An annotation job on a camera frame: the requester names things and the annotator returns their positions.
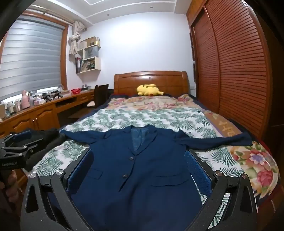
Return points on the dark wooden chair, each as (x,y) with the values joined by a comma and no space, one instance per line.
(99,93)

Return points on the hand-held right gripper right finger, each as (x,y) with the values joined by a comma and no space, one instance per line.
(197,175)

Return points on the pink tissue box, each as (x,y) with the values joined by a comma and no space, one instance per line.
(39,102)

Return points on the metal pot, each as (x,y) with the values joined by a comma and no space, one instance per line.
(85,87)

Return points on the wooden bed headboard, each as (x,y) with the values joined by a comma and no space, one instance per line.
(150,77)

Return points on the red basket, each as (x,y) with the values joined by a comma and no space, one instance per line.
(76,91)

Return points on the wooden window frame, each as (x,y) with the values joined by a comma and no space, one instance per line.
(64,55)

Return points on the blue blazer jacket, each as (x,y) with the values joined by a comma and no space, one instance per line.
(144,177)

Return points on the wooden desk cabinet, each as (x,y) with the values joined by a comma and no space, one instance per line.
(44,115)

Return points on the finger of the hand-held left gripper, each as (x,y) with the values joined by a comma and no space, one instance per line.
(22,136)
(26,149)

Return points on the yellow plush toy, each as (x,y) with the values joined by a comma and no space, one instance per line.
(148,90)

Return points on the black garment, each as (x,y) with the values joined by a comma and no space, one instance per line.
(48,140)

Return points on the leaf print bed sheet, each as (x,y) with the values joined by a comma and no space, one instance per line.
(155,120)

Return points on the tied beige curtain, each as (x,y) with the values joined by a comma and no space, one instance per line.
(74,42)

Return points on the wooden louvered wardrobe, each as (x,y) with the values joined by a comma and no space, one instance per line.
(233,66)

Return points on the person's left hand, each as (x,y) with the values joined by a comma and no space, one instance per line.
(13,188)

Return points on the pink thermos jug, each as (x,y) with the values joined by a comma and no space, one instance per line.
(25,101)

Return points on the white wall shelf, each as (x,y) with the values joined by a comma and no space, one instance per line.
(97,64)

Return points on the grey window blind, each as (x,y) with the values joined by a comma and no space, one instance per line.
(28,55)

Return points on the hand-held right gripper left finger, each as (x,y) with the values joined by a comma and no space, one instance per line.
(81,173)

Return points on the black binder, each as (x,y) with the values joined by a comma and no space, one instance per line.
(77,65)

